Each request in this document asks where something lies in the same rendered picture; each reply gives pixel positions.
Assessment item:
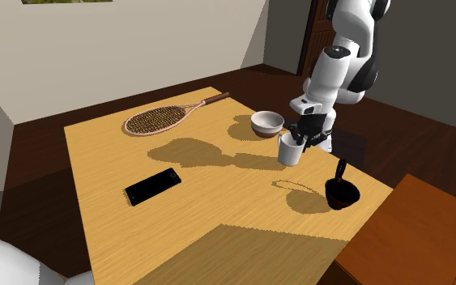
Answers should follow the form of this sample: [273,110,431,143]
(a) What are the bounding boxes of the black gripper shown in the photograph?
[288,113,334,153]

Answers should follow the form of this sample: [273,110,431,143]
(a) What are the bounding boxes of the white mug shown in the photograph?
[276,132,305,167]

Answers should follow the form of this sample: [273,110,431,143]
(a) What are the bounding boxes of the white bowl with brown base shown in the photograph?
[250,110,286,139]

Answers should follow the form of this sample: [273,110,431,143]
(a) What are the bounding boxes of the dark brown door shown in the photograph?
[296,0,338,79]

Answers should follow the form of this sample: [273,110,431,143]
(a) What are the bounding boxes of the brown wooden cabinet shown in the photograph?
[315,173,456,285]

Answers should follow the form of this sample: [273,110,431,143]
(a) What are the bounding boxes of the pink tennis racket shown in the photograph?
[123,91,232,138]

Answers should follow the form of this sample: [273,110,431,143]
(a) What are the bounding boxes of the black smartphone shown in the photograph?
[124,167,183,207]

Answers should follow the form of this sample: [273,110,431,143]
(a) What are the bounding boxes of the light wooden table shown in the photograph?
[62,86,394,285]

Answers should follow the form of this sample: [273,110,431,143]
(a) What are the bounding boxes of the white rounded furniture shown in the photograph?
[0,230,95,285]

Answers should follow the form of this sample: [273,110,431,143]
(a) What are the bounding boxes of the black pot with handle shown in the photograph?
[324,158,361,211]

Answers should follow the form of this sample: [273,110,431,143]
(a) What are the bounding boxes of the wall picture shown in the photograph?
[20,0,114,6]

